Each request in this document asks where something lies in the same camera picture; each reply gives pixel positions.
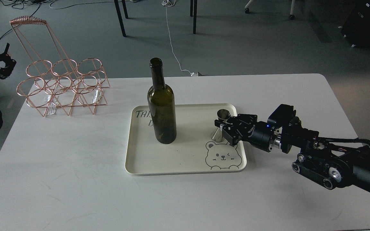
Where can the black table legs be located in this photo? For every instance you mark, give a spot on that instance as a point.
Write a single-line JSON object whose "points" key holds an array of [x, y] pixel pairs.
{"points": [[193, 14], [121, 8]]}

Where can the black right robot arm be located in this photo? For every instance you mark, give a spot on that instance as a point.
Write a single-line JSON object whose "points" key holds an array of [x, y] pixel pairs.
{"points": [[329, 162]]}

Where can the black table legs right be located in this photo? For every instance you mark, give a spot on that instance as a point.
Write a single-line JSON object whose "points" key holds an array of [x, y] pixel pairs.
{"points": [[193, 14]]}

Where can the stainless steel jigger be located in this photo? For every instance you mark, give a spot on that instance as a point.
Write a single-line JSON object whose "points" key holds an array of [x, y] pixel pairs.
{"points": [[223, 115]]}

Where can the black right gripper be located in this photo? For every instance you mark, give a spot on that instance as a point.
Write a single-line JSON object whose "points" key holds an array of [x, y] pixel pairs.
{"points": [[245, 127]]}

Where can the dark green wine bottle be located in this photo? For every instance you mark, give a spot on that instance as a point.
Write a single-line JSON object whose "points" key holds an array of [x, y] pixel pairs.
{"points": [[161, 104]]}

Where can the white office chair base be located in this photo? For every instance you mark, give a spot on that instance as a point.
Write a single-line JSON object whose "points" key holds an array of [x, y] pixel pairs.
{"points": [[264, 5]]}

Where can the cream bear serving tray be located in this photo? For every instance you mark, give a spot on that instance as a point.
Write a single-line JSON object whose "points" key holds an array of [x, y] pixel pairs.
{"points": [[193, 151]]}

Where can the rose gold wire wine rack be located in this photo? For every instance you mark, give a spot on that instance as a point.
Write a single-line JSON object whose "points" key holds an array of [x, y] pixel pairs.
{"points": [[65, 84]]}

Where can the black box on floor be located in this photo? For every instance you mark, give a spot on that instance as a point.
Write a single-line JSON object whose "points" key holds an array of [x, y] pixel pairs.
{"points": [[356, 28]]}

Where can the black table legs left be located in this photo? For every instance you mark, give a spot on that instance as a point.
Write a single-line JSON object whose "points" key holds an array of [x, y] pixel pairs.
{"points": [[121, 8]]}

